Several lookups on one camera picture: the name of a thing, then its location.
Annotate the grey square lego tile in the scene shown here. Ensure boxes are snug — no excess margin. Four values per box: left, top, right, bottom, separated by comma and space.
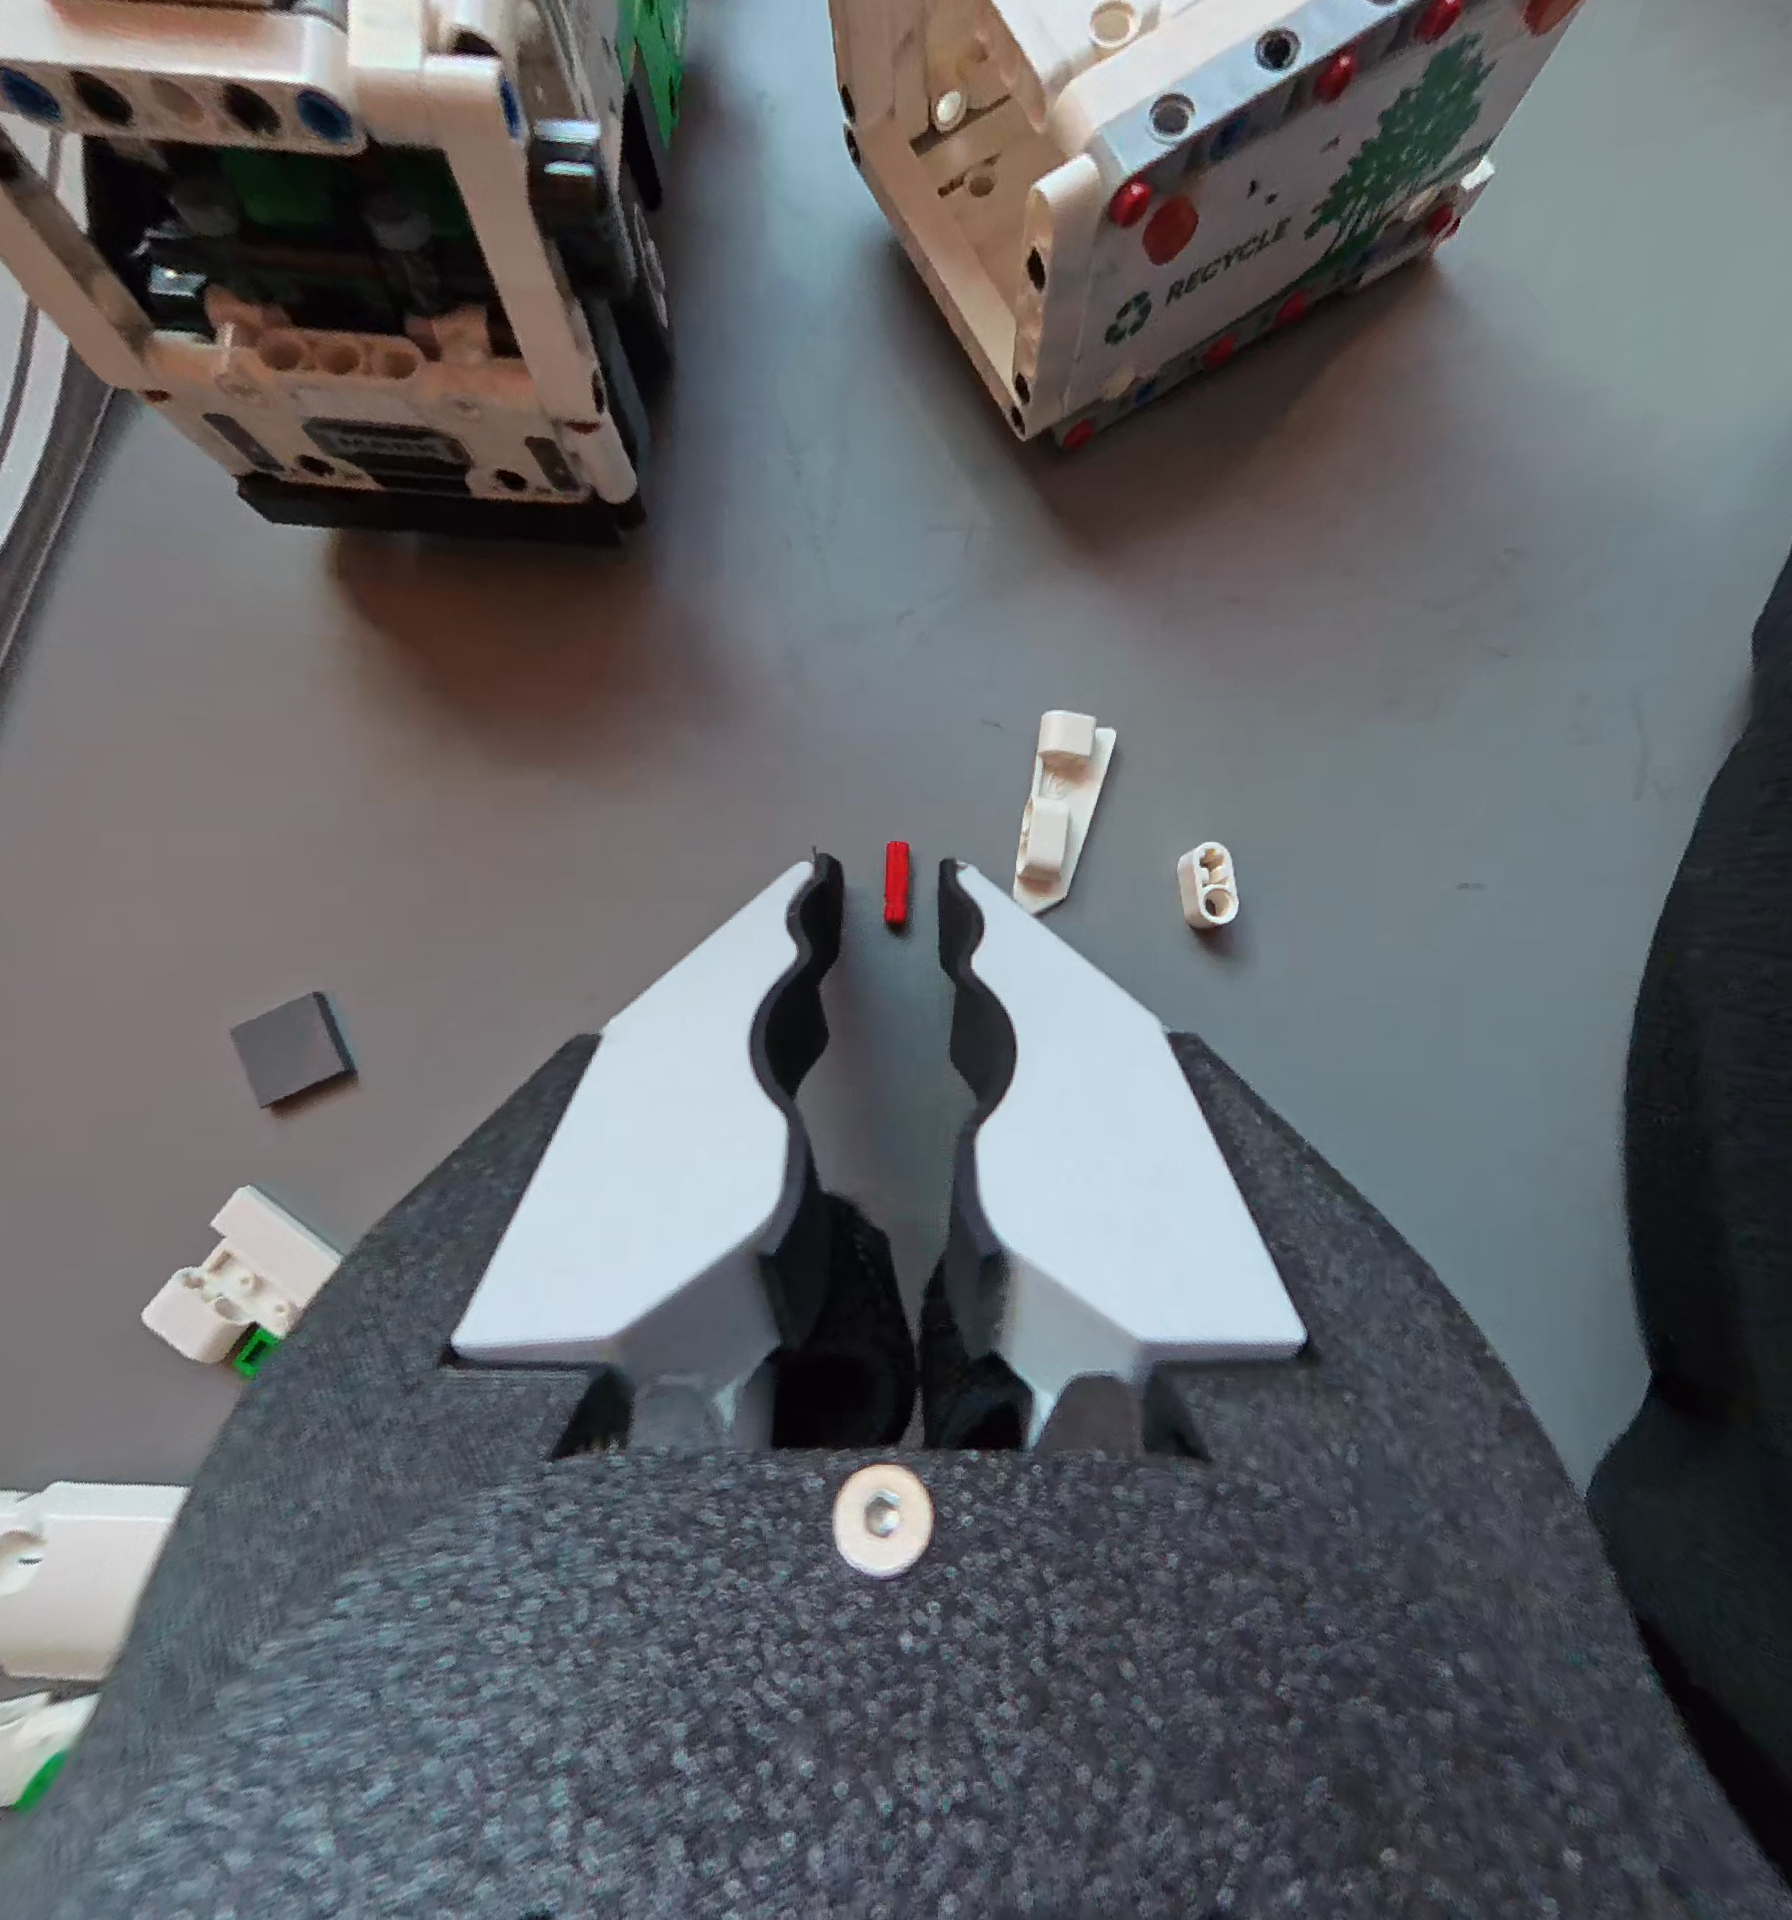
230, 989, 360, 1110

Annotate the person's dark clothing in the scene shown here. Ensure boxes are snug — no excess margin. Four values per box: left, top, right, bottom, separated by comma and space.
1586, 434, 1792, 1870

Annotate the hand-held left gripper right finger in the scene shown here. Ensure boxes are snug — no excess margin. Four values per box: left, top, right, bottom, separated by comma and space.
935, 858, 1313, 1429

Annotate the white green lego truck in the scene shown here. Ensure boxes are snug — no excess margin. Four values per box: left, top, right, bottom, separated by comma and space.
0, 0, 697, 539

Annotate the white curved lego panel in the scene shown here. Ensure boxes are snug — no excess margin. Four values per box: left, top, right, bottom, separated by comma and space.
0, 1482, 190, 1681

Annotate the white green lego panel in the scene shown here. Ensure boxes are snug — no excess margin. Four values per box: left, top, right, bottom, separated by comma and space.
0, 1691, 104, 1812

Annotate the white lego panel piece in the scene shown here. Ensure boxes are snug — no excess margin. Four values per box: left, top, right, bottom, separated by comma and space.
1013, 707, 1120, 917

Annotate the white lego garbage container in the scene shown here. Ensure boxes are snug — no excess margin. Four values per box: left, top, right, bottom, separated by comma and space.
831, 0, 1574, 449

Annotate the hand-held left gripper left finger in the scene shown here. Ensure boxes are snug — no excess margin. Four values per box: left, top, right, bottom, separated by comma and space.
451, 852, 848, 1445

